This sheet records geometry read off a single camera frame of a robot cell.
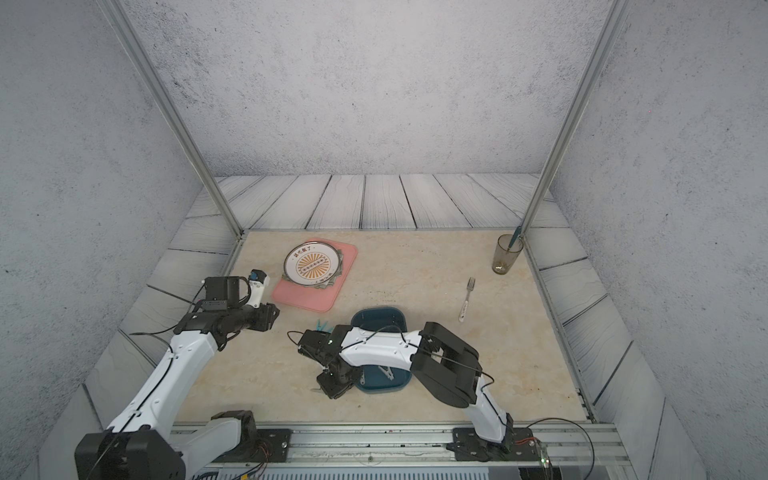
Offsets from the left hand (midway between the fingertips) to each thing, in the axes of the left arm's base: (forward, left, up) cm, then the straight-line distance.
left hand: (273, 308), depth 83 cm
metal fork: (+15, -60, -14) cm, 64 cm away
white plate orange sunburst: (+25, -4, -11) cm, 28 cm away
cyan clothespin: (+1, -11, -13) cm, 17 cm away
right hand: (-20, -18, -12) cm, 29 cm away
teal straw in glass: (+42, -85, -13) cm, 95 cm away
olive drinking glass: (+20, -71, -5) cm, 73 cm away
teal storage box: (-16, -28, -11) cm, 34 cm away
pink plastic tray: (+12, -7, -15) cm, 21 cm away
